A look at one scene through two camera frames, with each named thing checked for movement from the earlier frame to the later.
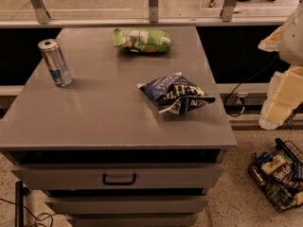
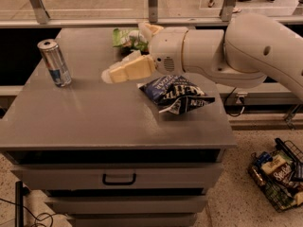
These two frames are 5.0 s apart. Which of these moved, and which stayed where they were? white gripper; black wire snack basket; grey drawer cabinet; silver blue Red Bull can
Moved: white gripper
Stayed: black wire snack basket; grey drawer cabinet; silver blue Red Bull can
